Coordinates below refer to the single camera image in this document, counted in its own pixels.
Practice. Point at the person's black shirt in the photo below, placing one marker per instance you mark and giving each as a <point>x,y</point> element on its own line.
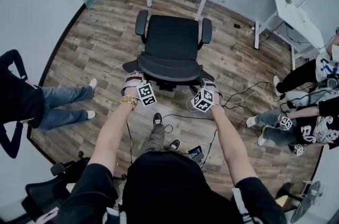
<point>164,191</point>

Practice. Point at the person's left forearm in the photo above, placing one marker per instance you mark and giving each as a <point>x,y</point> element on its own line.
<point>111,133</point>

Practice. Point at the black power adapter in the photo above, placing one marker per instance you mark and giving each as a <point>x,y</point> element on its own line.
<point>237,26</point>

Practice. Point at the white rounded machine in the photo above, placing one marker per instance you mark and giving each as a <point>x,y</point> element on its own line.
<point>299,97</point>

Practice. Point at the person's camouflage trousers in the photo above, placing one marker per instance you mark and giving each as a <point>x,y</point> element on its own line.
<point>155,138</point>

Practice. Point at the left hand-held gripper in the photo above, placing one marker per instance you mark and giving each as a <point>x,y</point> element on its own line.
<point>146,94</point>

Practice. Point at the black device with screen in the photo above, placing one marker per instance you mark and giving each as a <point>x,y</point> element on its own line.
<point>196,152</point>

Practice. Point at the person's right forearm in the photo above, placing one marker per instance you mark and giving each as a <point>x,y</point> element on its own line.
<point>230,143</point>

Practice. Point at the black mesh office chair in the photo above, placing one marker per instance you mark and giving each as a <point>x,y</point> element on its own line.
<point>53,186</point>

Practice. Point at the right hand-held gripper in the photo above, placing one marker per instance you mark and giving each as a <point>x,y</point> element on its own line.
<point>203,99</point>

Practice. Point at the person's black and white shoe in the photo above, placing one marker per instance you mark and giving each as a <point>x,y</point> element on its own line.
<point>157,119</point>
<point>174,144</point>

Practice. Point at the white table with plant sprig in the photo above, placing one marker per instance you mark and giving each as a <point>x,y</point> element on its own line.
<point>296,19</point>

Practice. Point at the green plant sprig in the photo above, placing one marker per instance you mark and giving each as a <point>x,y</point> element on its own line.
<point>287,0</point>

